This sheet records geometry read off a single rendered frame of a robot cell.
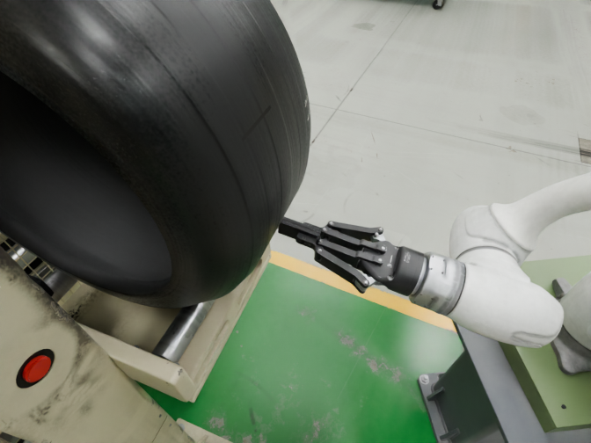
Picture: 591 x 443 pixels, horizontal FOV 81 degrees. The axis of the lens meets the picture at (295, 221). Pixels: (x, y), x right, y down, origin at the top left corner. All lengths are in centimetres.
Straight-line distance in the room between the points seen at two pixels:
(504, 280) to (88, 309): 79
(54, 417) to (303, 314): 123
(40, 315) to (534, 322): 63
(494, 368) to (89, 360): 84
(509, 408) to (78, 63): 96
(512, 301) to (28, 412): 64
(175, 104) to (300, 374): 136
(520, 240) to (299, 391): 110
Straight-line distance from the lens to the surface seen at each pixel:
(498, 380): 99
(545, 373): 98
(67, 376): 58
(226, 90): 35
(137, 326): 82
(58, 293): 80
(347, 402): 154
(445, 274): 56
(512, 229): 68
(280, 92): 43
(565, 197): 66
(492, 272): 60
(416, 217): 216
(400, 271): 55
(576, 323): 96
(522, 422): 97
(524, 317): 60
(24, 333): 50
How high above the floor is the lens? 148
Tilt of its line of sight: 47 degrees down
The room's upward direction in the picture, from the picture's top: straight up
